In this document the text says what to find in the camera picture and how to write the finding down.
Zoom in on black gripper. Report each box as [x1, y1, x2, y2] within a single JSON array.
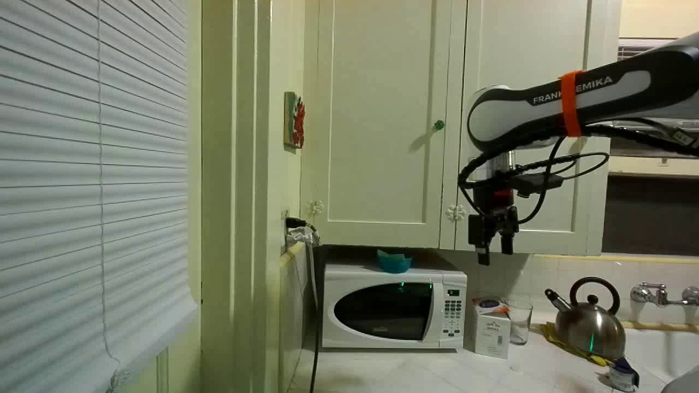
[[468, 183, 520, 266]]

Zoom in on white upper cabinet doors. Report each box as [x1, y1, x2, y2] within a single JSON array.
[[301, 0, 625, 257]]

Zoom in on clear drinking glass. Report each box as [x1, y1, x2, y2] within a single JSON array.
[[507, 298, 535, 348]]

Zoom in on teal bowl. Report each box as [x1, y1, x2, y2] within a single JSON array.
[[373, 246, 415, 274]]

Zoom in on yellow cloth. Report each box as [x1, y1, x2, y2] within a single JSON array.
[[535, 324, 617, 367]]

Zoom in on white microwave oven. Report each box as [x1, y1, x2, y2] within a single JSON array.
[[322, 262, 471, 351]]

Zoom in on chrome sink faucet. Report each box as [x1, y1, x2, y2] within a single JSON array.
[[630, 281, 699, 310]]

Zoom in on blue white small packet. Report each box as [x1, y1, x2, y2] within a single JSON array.
[[598, 357, 642, 393]]

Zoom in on grey slatted window blind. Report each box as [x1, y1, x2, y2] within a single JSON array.
[[617, 35, 690, 62]]

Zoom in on white wide window blind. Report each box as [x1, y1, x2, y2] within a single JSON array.
[[0, 0, 202, 393]]

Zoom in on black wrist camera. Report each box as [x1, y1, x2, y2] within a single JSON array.
[[510, 170, 568, 196]]

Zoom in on steel kettle black handle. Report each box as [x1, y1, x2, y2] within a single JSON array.
[[544, 274, 630, 363]]

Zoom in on orange cable strap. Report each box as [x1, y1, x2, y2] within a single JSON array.
[[557, 70, 586, 139]]

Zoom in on wall outlet with plugs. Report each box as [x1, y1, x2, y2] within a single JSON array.
[[283, 213, 322, 254]]

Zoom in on red patterned wall picture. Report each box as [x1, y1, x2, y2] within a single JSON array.
[[283, 90, 308, 150]]

